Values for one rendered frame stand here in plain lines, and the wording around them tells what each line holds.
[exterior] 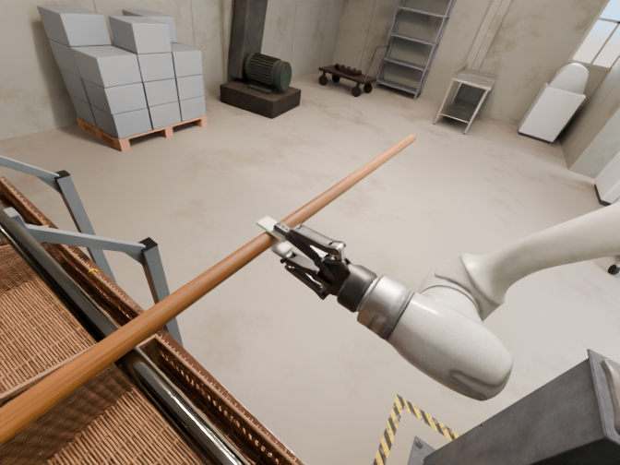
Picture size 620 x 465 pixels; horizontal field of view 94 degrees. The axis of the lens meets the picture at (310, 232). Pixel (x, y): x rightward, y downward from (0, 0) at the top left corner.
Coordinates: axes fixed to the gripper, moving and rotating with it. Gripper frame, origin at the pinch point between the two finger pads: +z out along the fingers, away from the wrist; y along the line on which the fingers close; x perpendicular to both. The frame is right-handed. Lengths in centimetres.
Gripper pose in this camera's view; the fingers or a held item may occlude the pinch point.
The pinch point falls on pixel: (273, 235)
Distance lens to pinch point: 55.2
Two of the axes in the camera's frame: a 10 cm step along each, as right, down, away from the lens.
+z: -8.0, -4.8, 3.6
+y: -1.5, 7.5, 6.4
